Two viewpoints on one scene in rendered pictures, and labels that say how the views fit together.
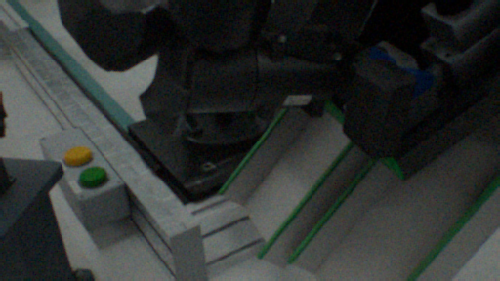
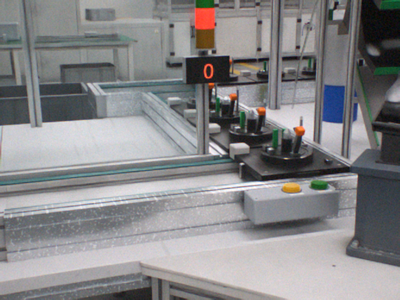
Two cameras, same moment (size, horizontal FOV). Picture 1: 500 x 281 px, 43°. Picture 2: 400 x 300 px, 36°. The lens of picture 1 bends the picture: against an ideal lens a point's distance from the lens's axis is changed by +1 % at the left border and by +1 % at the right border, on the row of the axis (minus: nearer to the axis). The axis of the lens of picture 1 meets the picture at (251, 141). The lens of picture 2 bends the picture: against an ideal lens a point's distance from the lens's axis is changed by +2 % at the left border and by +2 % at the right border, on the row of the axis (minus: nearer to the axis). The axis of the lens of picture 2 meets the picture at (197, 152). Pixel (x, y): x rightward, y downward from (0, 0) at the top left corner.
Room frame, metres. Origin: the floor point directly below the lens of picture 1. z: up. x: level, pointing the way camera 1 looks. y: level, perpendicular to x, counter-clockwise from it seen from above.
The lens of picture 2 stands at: (0.75, 1.60, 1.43)
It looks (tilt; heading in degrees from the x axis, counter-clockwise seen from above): 16 degrees down; 283
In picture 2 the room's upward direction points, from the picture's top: 1 degrees counter-clockwise
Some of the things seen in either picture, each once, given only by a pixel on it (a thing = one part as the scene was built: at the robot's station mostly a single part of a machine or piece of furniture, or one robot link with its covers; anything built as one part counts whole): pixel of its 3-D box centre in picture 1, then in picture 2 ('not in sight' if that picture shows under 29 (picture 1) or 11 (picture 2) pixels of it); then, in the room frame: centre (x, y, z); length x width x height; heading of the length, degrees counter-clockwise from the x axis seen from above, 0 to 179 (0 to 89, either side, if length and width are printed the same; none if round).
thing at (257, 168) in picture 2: (226, 136); (286, 161); (0.86, 0.04, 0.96); 0.24 x 0.24 x 0.02; 29
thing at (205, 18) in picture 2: not in sight; (205, 18); (1.08, 0.03, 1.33); 0.05 x 0.05 x 0.05
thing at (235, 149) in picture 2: not in sight; (239, 151); (0.99, 0.00, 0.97); 0.05 x 0.05 x 0.04; 29
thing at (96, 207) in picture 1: (82, 174); (291, 202); (0.83, 0.27, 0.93); 0.21 x 0.07 x 0.06; 29
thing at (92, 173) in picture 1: (94, 179); (319, 186); (0.77, 0.23, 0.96); 0.04 x 0.04 x 0.02
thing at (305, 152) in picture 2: (225, 125); (286, 154); (0.86, 0.04, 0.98); 0.14 x 0.14 x 0.02
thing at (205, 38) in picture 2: not in sight; (205, 38); (1.08, 0.03, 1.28); 0.05 x 0.05 x 0.05
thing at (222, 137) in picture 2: not in sight; (251, 122); (0.98, -0.18, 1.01); 0.24 x 0.24 x 0.13; 29
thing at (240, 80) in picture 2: not in sight; (224, 70); (1.26, -1.27, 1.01); 0.24 x 0.24 x 0.13; 29
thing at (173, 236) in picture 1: (83, 122); (205, 208); (1.02, 0.31, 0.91); 0.89 x 0.06 x 0.11; 29
